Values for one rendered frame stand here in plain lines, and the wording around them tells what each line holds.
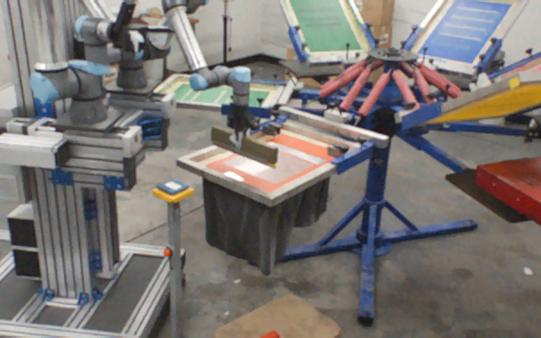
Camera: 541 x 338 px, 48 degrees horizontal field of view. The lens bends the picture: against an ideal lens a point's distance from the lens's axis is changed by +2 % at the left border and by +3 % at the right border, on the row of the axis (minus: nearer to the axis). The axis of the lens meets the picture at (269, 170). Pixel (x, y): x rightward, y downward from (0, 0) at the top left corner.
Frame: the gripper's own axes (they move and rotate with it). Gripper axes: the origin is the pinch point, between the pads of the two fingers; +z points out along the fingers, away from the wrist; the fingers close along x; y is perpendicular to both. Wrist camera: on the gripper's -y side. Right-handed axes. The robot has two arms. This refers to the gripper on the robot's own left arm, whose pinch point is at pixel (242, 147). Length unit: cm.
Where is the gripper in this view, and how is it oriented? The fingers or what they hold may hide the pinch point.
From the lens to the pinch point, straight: 266.1
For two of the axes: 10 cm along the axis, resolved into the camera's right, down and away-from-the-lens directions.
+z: -0.5, 9.1, 4.2
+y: -7.7, -3.0, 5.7
